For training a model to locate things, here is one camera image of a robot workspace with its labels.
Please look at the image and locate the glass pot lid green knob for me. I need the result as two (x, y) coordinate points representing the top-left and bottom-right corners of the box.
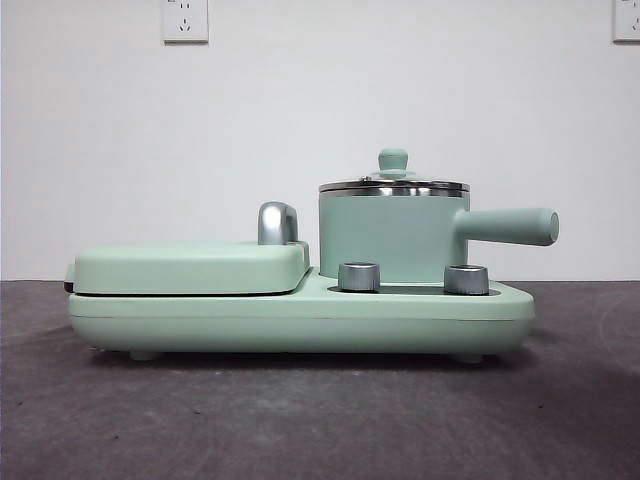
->
(318, 146), (471, 194)

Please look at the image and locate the silver control knob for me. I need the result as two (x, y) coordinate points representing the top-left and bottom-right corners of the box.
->
(337, 260), (382, 292)
(443, 263), (490, 296)

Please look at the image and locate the green breakfast machine base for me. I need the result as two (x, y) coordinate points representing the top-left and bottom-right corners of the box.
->
(68, 267), (535, 363)

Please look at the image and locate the green pot with handle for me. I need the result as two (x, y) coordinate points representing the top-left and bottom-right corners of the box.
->
(318, 187), (561, 281)

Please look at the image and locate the green griddle lid chrome handle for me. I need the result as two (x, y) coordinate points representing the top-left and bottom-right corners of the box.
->
(63, 200), (312, 296)

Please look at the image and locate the white wall socket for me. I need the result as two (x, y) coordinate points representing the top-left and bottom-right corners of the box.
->
(161, 0), (210, 44)
(612, 0), (640, 43)

